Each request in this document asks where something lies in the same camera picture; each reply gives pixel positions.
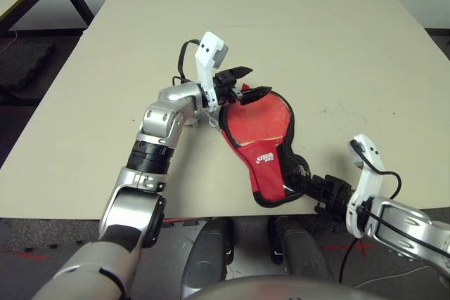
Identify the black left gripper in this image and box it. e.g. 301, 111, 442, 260
210, 65, 274, 107

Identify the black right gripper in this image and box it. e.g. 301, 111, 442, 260
297, 173, 355, 216

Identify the red and black paddle case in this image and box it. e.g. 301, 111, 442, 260
217, 83, 312, 209

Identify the grey right robot leg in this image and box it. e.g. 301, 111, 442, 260
268, 216, 334, 284

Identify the grey robot leg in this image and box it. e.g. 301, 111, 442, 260
181, 218, 233, 300
268, 216, 334, 284

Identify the grey robot torso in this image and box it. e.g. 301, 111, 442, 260
195, 276, 379, 300

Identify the grey left robot leg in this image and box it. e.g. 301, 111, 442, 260
181, 218, 233, 300

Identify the black foam floor mat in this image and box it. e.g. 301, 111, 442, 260
0, 40, 58, 96

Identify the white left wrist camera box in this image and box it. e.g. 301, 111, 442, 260
194, 31, 231, 110

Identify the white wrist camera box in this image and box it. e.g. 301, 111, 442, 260
194, 31, 231, 110
345, 133, 387, 240

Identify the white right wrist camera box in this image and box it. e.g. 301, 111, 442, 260
345, 133, 387, 240

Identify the black left wrist camera cable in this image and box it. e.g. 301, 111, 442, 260
171, 39, 202, 85

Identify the thin white floor cable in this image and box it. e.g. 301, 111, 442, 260
354, 265, 425, 287

